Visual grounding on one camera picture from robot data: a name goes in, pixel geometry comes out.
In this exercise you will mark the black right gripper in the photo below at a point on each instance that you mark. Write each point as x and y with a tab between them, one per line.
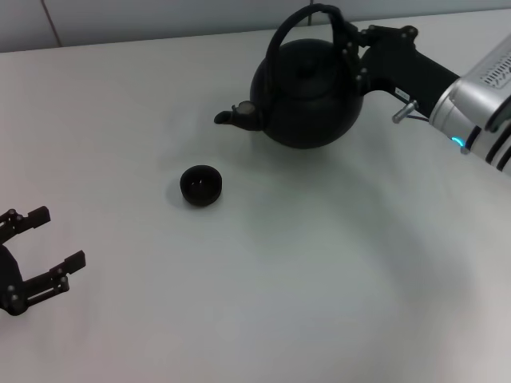
399	68

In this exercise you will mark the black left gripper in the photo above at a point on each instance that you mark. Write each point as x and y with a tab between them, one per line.
10	279

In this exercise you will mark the small black teacup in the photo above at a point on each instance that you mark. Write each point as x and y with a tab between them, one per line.
200	189

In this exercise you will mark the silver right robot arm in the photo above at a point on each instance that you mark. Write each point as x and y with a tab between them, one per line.
455	111

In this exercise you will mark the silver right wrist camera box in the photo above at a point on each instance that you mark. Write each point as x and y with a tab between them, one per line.
491	80

